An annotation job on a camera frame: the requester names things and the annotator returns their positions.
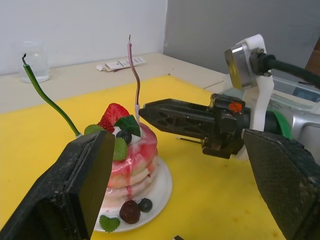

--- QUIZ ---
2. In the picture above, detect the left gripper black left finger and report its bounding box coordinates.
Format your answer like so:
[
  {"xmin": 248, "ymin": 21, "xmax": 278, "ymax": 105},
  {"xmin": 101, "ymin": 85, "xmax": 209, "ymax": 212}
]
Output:
[{"xmin": 0, "ymin": 129, "xmax": 116, "ymax": 240}]

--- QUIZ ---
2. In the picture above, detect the clear plastic match container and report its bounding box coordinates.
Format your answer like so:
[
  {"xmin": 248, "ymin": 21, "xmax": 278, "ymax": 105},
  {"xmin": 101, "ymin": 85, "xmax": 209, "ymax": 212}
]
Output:
[{"xmin": 271, "ymin": 74, "xmax": 320, "ymax": 118}]

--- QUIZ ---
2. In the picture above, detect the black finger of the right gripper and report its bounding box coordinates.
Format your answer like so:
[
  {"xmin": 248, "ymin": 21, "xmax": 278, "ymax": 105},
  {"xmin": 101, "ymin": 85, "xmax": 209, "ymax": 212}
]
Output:
[
  {"xmin": 138, "ymin": 106, "xmax": 215, "ymax": 137},
  {"xmin": 143, "ymin": 98, "xmax": 213, "ymax": 110}
]

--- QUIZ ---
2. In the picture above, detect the dark red raspberry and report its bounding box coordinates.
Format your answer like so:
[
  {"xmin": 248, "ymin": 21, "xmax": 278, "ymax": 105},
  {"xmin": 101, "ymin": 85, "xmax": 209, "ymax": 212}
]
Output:
[{"xmin": 119, "ymin": 199, "xmax": 141, "ymax": 225}]

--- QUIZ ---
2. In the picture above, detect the pink layered fruit cake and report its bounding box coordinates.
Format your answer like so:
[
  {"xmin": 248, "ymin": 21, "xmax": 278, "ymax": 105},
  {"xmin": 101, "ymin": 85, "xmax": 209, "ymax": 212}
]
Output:
[{"xmin": 83, "ymin": 102, "xmax": 160, "ymax": 202}]

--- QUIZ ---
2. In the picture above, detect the clear glass of water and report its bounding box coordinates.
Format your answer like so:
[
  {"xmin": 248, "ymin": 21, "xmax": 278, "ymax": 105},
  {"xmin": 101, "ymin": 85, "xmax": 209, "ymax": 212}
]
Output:
[{"xmin": 18, "ymin": 41, "xmax": 51, "ymax": 84}]

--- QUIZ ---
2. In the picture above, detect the white round plate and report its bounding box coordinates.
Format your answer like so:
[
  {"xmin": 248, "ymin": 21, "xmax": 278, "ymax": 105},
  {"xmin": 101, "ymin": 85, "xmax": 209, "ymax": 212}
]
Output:
[{"xmin": 93, "ymin": 157, "xmax": 173, "ymax": 233}]

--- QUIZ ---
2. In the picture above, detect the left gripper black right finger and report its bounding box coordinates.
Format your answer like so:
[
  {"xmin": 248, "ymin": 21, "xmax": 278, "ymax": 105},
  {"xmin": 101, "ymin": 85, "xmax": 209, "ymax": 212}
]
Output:
[{"xmin": 242, "ymin": 128, "xmax": 320, "ymax": 240}]

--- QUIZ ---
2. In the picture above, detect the green mint leaf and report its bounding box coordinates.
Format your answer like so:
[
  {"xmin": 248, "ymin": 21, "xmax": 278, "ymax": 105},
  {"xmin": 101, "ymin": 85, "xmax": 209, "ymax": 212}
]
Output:
[{"xmin": 99, "ymin": 214, "xmax": 121, "ymax": 233}]

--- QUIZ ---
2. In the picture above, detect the black match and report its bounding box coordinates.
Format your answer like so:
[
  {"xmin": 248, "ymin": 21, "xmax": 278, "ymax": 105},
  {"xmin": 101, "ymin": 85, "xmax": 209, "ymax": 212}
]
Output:
[{"xmin": 176, "ymin": 136, "xmax": 204, "ymax": 145}]

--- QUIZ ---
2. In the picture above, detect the yellow mat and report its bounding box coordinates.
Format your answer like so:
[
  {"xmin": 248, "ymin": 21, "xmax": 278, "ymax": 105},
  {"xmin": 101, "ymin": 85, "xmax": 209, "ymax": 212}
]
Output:
[{"xmin": 0, "ymin": 74, "xmax": 288, "ymax": 240}]

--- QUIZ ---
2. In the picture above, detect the white flat carton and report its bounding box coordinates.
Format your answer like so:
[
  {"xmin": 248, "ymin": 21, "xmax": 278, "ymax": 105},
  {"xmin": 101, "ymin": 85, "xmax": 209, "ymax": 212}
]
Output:
[{"xmin": 96, "ymin": 56, "xmax": 147, "ymax": 73}]

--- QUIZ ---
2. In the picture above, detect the dark blueberry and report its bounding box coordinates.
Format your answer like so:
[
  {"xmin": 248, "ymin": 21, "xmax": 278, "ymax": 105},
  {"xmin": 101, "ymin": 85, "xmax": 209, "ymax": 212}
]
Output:
[{"xmin": 138, "ymin": 197, "xmax": 153, "ymax": 213}]

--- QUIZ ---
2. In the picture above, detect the beige table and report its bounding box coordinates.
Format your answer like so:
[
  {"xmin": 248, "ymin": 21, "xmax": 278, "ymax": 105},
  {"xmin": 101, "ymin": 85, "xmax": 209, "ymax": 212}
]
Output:
[{"xmin": 0, "ymin": 51, "xmax": 226, "ymax": 115}]

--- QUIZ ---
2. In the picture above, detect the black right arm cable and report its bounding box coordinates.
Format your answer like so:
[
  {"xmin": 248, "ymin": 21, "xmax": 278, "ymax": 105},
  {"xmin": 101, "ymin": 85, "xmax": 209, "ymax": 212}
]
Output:
[{"xmin": 249, "ymin": 48, "xmax": 320, "ymax": 90}]

